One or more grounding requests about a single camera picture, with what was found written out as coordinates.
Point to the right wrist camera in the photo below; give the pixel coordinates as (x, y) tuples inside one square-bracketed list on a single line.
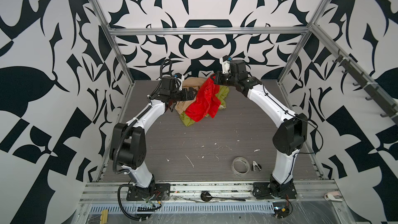
[(226, 64)]

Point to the green cloth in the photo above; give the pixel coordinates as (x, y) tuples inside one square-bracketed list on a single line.
[(221, 96)]

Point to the black round knob tool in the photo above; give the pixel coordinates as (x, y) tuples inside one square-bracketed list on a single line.
[(207, 197)]

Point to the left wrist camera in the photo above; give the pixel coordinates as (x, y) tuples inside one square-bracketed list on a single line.
[(179, 79)]

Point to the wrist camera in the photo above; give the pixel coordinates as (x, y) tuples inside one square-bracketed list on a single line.
[(179, 79), (226, 64)]

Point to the red cloth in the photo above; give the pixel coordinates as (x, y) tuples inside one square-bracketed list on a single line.
[(206, 102)]

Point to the yellow tag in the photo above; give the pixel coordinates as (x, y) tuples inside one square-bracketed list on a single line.
[(104, 216)]

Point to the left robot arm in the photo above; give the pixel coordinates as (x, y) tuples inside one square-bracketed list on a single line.
[(128, 146)]

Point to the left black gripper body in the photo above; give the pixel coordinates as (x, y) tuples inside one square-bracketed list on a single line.
[(179, 95)]

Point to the small black clip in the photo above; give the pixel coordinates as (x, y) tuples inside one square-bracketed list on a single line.
[(255, 166)]

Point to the clear tape roll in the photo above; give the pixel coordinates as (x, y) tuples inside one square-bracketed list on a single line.
[(240, 166)]

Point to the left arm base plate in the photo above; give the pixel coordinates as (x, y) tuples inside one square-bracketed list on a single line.
[(153, 192)]

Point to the white tape piece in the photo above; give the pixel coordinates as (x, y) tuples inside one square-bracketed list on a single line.
[(334, 196)]

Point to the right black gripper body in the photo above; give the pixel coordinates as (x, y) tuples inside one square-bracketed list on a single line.
[(227, 80)]

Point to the beige cloth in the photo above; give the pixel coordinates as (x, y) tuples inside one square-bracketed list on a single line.
[(191, 82)]

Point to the black hook rack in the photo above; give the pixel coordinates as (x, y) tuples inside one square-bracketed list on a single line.
[(363, 81)]

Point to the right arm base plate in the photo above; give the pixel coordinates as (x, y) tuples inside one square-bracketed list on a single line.
[(274, 191)]

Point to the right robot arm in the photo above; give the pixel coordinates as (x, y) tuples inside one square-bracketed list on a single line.
[(291, 128)]

